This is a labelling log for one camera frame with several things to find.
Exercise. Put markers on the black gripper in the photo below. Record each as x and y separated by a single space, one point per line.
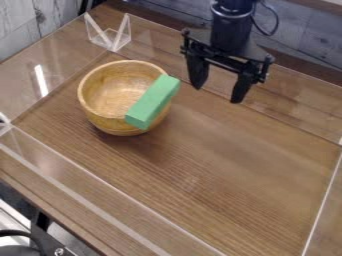
249 58

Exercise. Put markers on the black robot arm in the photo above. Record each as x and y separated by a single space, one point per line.
227 46

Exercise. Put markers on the green rectangular block stick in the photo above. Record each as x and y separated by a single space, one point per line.
146 109

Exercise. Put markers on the wooden bowl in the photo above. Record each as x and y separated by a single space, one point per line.
110 89

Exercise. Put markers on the clear acrylic tray wall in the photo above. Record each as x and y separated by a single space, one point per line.
118 225

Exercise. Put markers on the black table leg bracket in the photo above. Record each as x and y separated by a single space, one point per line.
57 240

